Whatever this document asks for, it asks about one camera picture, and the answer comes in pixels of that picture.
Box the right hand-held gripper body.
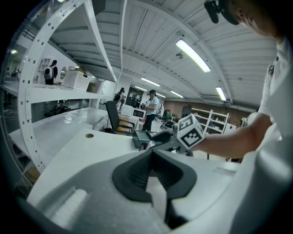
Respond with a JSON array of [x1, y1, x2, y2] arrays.
[[170, 113, 205, 156]]

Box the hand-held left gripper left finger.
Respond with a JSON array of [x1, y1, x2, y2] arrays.
[[36, 149, 170, 234]]

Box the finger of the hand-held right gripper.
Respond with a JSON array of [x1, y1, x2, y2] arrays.
[[149, 131, 178, 150]]

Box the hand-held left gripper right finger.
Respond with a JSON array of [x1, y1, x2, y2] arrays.
[[151, 149, 241, 229]]

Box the person's right forearm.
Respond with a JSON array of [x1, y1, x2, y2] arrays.
[[194, 112, 274, 159]]

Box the dark green picture box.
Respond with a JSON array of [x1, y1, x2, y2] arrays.
[[132, 129, 158, 149]]

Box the white open shelf unit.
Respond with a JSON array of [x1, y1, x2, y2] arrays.
[[191, 108, 230, 136]]

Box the white cabinet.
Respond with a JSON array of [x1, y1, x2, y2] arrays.
[[223, 123, 238, 134]]

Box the beige checkered tablecloth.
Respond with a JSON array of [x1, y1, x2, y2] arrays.
[[118, 115, 140, 128]]

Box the white microwave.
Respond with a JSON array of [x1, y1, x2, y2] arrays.
[[120, 105, 147, 119]]

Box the white table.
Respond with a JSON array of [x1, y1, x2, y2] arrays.
[[27, 128, 243, 206]]

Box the black mesh armchair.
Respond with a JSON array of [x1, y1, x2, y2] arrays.
[[105, 100, 136, 135]]

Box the ceiling strip lights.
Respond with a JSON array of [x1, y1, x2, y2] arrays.
[[134, 38, 227, 102]]

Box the person's white shirt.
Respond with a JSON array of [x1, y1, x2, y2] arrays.
[[242, 36, 293, 160]]

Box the white perforated basket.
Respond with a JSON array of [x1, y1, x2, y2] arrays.
[[64, 70, 91, 91]]

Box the white metal shelving rack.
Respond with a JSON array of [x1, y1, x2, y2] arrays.
[[0, 0, 128, 179]]

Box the white backpack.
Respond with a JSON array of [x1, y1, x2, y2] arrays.
[[43, 65, 54, 80]]

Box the person's head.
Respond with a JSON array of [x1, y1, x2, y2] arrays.
[[228, 0, 287, 43]]

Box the black head camera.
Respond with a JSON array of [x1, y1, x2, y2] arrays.
[[203, 0, 240, 26]]

